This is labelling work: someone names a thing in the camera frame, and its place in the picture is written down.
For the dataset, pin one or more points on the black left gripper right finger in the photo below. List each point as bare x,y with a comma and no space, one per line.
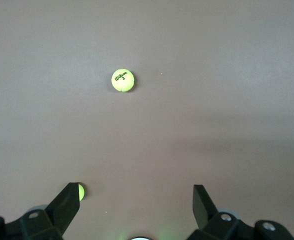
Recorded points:
207,215

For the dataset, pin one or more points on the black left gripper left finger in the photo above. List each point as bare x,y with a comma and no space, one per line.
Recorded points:
62,215

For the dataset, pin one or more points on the yellow-green tennis ball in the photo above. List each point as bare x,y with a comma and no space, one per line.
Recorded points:
123,83
82,192

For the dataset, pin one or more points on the brown table mat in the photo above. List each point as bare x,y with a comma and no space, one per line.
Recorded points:
147,137

